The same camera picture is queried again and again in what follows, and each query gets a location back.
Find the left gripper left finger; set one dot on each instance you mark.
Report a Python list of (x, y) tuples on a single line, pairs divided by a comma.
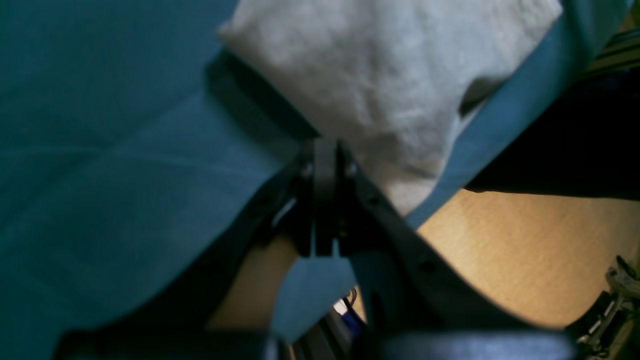
[(172, 324)]

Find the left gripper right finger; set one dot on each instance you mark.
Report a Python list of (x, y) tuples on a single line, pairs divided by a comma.
[(417, 306)]

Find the beige T-shirt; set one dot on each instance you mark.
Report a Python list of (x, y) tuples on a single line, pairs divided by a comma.
[(398, 80)]

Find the blue table cloth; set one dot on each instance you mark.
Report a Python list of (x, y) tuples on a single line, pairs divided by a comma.
[(129, 140)]

